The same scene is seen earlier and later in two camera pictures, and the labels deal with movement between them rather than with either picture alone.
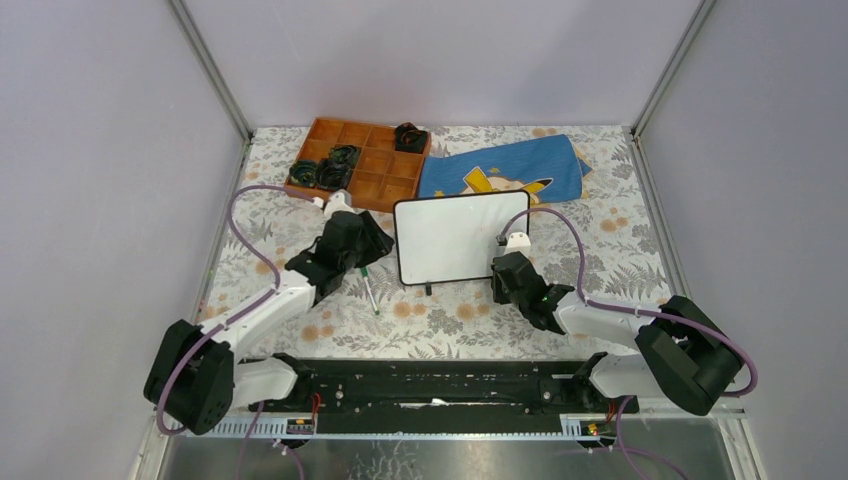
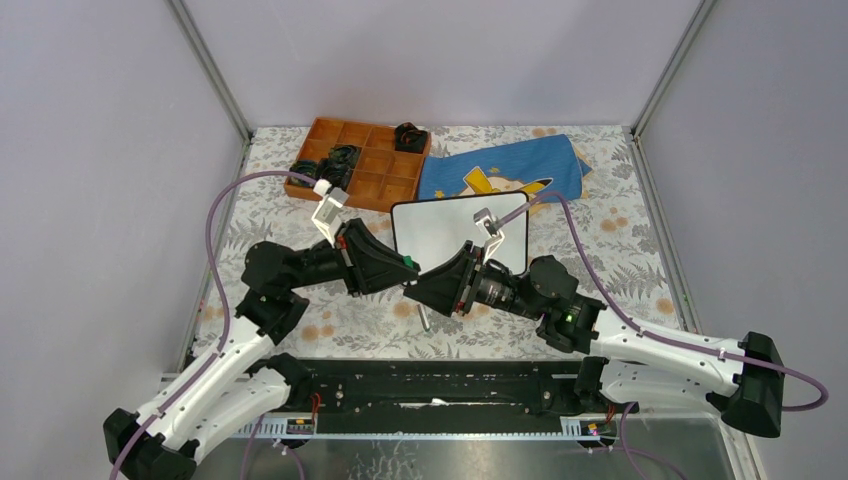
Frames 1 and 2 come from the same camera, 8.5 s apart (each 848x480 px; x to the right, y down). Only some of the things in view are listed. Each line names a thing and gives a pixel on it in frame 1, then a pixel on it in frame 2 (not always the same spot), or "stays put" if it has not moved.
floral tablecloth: (602, 241) stays put
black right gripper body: (501, 296) → (462, 292)
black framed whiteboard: (452, 237) stays put
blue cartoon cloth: (546, 167) stays put
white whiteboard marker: (374, 302) → (424, 317)
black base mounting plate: (446, 394) stays put
